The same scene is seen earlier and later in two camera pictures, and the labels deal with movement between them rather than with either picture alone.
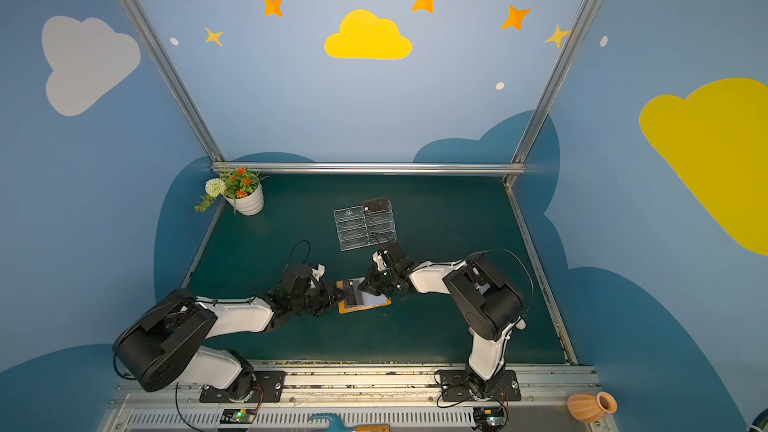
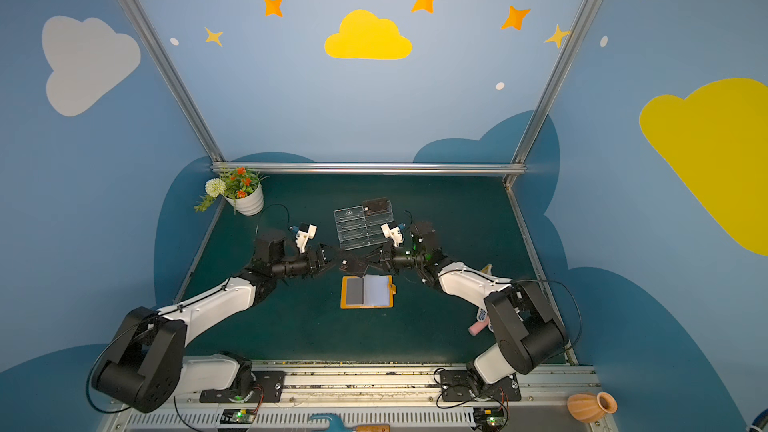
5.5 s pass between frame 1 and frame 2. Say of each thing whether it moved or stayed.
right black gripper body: moved
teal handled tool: stayed
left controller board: stayed
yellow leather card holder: stayed
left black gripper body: moved
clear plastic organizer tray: stayed
